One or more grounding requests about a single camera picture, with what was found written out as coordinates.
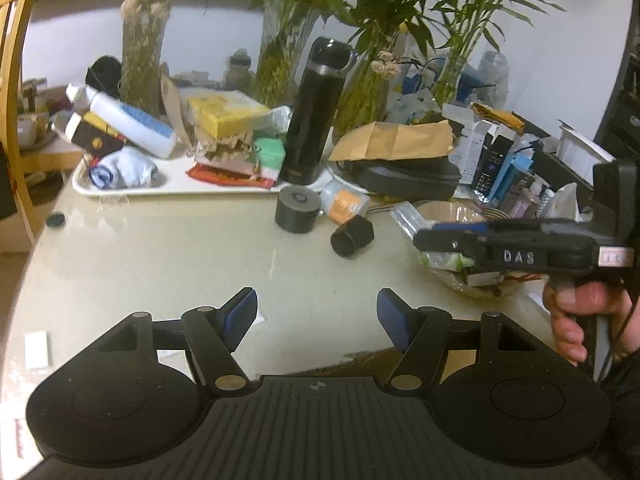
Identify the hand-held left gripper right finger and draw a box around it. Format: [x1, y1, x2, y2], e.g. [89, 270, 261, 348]
[376, 288, 541, 395]

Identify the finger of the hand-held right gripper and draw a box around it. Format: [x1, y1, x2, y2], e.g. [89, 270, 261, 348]
[432, 221, 501, 237]
[414, 229, 493, 267]

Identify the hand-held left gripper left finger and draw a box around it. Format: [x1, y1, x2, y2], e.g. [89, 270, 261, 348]
[97, 287, 259, 395]

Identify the person's right hand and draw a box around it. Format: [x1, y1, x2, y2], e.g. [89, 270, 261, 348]
[544, 280, 636, 366]

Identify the green wet wipes packet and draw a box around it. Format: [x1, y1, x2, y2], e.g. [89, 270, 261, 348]
[420, 252, 476, 273]

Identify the black carton box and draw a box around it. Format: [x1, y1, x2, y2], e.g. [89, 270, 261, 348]
[472, 135, 516, 206]

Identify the blue carton box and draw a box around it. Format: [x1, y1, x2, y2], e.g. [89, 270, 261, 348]
[487, 152, 533, 206]

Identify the black zip case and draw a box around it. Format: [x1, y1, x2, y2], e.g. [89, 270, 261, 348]
[332, 157, 462, 203]

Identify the white carton box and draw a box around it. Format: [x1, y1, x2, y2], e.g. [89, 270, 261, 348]
[457, 120, 501, 186]

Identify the black cylindrical cap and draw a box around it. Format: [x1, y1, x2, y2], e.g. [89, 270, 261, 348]
[330, 215, 376, 260]

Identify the white ribbed box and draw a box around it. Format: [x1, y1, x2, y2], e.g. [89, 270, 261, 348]
[555, 122, 618, 166]

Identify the brown paper envelope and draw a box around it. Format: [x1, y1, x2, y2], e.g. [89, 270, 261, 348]
[327, 121, 456, 162]

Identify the white bottle with orange label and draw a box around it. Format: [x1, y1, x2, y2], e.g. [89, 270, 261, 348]
[319, 179, 372, 226]

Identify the black cylinder with grey top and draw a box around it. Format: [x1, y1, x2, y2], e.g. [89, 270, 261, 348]
[274, 186, 322, 235]

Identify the red packet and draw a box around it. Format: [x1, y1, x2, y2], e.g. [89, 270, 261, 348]
[186, 162, 278, 191]

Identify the glass vase with bamboo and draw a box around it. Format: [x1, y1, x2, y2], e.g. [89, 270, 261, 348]
[80, 0, 201, 111]
[235, 0, 351, 106]
[425, 0, 566, 108]
[330, 0, 431, 141]

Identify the white tray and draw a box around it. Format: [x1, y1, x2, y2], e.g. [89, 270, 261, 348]
[71, 152, 333, 196]

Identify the clear plastic bottle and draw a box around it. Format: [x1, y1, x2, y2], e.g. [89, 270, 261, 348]
[477, 50, 511, 106]

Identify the green and white packet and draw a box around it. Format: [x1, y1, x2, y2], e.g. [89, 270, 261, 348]
[252, 132, 287, 181]

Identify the brown crumpled paper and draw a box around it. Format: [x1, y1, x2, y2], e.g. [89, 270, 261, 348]
[192, 127, 261, 166]

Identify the black thermos flask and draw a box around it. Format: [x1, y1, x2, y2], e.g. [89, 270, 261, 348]
[279, 36, 358, 186]

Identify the white rolled sock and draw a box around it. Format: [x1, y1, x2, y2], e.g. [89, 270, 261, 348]
[89, 147, 161, 191]

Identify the small white paper piece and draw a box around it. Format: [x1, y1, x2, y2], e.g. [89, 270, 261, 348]
[25, 331, 51, 371]

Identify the yellow box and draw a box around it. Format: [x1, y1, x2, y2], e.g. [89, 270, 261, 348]
[186, 91, 273, 138]

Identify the white bottle with blue label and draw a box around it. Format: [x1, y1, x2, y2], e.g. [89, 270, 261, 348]
[65, 82, 180, 158]

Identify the black and gold box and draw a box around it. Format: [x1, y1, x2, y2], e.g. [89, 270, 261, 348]
[65, 110, 126, 156]

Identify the wooden chair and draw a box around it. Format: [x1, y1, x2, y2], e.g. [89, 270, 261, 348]
[0, 0, 83, 246]

